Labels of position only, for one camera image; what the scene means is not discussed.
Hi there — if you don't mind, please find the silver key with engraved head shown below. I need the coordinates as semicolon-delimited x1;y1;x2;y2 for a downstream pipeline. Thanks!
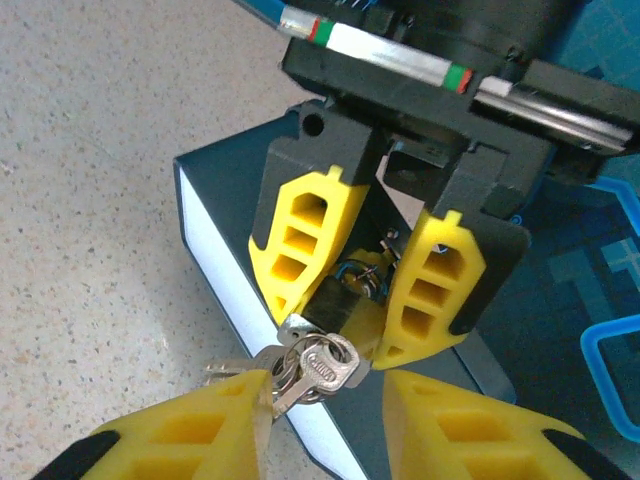
269;333;362;420

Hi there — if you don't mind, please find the dark padlock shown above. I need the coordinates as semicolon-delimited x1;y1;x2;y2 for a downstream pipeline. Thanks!
302;274;364;334

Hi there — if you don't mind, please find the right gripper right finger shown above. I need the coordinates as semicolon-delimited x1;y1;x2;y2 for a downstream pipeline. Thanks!
382;369;636;480

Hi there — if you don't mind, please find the silver key ring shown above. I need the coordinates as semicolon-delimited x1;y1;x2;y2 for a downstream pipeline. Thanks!
269;332;351;404

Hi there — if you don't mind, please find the starry night print box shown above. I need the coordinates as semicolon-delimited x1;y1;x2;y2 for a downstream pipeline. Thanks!
172;99;519;480

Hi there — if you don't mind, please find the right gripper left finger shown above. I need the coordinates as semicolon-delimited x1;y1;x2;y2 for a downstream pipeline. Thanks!
29;368;275;480

